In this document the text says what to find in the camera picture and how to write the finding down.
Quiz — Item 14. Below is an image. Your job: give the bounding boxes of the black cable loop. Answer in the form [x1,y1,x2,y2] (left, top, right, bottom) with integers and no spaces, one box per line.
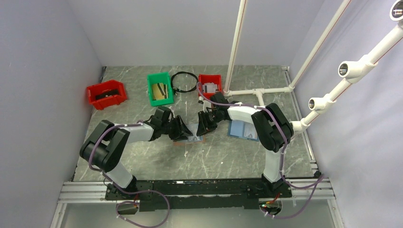
[171,71,199,94]

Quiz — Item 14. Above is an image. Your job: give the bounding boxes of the red bin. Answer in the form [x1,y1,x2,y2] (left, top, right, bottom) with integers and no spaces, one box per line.
[86,80,127,110]
[198,74,223,99]

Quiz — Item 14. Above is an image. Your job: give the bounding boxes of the blue card holder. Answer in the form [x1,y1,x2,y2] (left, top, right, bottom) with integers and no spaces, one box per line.
[228,120,259,141]

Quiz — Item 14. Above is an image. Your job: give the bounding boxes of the white cards in red bin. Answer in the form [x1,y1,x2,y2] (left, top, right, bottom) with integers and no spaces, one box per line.
[202,83,219,94]

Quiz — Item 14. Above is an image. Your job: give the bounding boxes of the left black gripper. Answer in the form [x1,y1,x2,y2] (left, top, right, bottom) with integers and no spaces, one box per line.
[161,115,193,142]

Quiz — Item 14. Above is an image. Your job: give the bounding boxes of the black base bar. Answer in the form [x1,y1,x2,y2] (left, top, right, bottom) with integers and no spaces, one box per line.
[105,177,292,212]

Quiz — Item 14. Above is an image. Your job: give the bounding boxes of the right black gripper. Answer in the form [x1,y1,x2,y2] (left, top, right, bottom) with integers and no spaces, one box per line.
[196,109,222,137]

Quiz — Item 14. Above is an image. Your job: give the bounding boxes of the right red bin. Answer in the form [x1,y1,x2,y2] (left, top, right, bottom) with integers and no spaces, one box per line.
[198,74,223,99]

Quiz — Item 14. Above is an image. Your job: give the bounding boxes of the purple cable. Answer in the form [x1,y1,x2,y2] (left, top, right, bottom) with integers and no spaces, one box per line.
[88,121,172,228]
[195,81,325,220]

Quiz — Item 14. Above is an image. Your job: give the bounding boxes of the aluminium rail frame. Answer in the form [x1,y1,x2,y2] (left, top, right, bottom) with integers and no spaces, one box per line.
[51,178,344,228]

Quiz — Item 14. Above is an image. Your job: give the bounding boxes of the green bin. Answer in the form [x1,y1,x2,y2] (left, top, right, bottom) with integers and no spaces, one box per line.
[147,72,174,107]

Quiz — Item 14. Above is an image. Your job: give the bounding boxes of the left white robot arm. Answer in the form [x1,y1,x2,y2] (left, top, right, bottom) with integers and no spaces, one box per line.
[79,106,192,200]

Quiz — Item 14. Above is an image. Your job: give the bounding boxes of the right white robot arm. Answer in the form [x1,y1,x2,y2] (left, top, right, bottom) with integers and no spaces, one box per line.
[196,92,294,197]

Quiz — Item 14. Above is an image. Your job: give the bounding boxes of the brown card holder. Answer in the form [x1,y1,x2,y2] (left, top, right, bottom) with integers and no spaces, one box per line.
[173,123,205,146]

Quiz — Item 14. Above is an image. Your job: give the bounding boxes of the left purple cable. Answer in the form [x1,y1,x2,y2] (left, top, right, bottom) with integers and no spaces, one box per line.
[88,121,172,228]

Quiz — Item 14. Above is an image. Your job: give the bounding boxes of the gold card in green bin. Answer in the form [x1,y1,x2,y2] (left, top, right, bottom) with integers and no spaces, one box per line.
[152,83,168,100]

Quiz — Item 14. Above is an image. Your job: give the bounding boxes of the left red bin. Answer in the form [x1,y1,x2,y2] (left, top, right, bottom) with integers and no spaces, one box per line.
[86,80,127,110]

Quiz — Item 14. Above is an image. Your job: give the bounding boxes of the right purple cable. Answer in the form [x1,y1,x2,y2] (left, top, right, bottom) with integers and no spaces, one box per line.
[195,81,325,220]

